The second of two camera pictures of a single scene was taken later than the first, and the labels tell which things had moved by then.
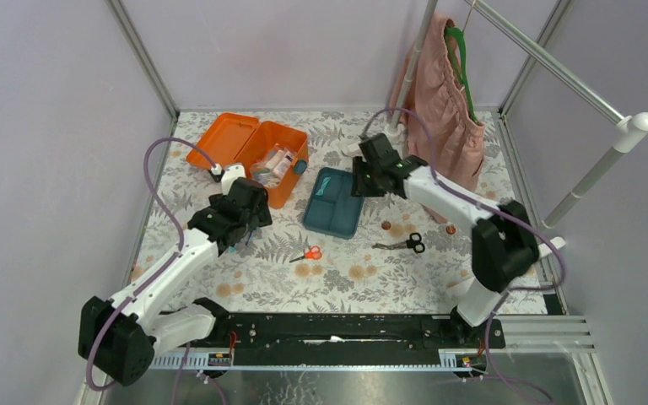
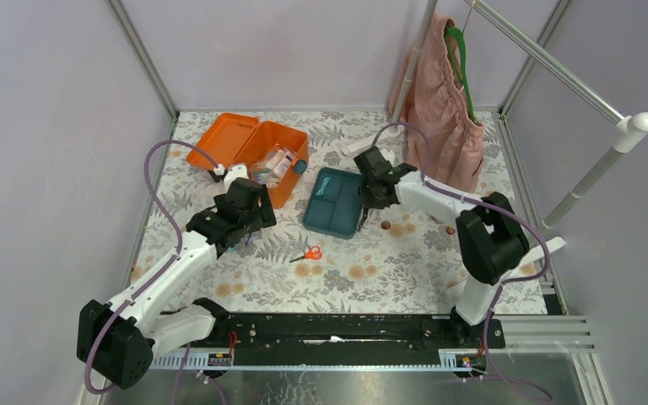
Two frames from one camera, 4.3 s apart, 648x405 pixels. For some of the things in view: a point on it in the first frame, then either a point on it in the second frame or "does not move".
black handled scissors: [414, 242] -> [364, 215]
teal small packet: [325, 182] does not move
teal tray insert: [331, 208] does not move
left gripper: [226, 224] does not move
